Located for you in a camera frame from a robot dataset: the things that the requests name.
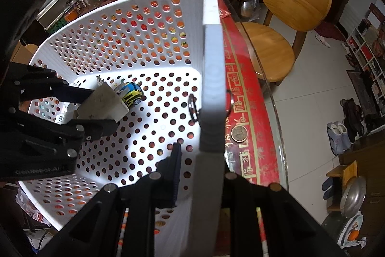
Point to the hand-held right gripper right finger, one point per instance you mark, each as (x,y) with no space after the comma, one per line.
(240,199)

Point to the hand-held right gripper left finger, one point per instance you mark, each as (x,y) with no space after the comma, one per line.
(177,163)

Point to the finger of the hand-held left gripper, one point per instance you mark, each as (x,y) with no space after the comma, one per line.
(60,132)
(45,84)

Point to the white labelled charger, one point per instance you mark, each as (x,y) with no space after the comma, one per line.
(61,118)

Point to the large white charger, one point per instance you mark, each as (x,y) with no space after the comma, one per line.
(103,103)

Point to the yellow striped toy car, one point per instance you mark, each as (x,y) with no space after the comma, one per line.
(132,94)

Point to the white perforated plastic basket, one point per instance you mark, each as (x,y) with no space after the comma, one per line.
(212,79)

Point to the white red-printed plastic bag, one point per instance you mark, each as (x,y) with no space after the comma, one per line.
(31,208)

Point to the green plastic basket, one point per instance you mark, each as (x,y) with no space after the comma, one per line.
(61,20)

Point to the coin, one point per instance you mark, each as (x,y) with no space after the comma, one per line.
(239,133)

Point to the orange-filled glass jar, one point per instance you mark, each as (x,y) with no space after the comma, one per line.
(71,13)

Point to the black-label glass jar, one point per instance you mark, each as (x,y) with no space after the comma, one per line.
(78,5)

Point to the blue slippers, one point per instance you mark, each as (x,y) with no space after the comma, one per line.
(328,187)

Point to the metal pot lid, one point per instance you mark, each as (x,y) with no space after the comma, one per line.
(353,196)

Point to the white shoes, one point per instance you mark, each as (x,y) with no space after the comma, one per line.
(338,138)

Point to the white patterned plate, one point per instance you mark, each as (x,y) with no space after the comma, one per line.
(352,231)

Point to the dark wooden side cabinet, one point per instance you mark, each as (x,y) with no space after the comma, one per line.
(373,160)

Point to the dark shoes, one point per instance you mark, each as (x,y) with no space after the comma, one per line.
(352,115)

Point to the dark doormat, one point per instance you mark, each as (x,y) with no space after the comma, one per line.
(361,94)

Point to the white slipper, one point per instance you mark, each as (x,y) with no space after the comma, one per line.
(322,40)

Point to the red floor mat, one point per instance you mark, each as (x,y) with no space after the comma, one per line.
(331,31)

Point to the white cubby shelf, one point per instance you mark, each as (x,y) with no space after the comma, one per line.
(368,40)

